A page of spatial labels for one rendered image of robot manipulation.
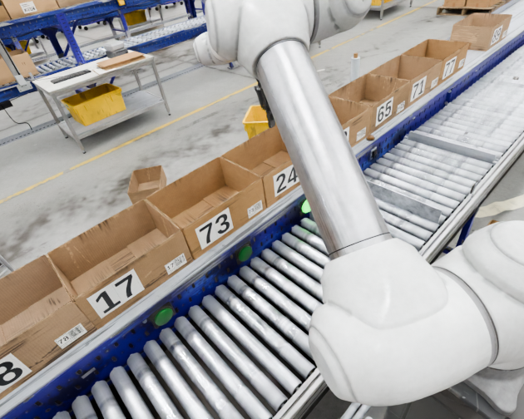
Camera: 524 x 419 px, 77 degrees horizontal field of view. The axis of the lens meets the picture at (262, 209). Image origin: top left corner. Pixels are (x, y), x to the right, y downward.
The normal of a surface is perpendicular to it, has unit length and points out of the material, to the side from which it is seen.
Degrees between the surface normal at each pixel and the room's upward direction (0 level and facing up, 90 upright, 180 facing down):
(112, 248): 89
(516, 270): 41
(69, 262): 90
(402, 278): 31
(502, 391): 14
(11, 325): 0
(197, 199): 89
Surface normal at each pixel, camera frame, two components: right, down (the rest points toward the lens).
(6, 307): 0.68, 0.39
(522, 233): 0.01, -0.79
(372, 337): -0.09, -0.54
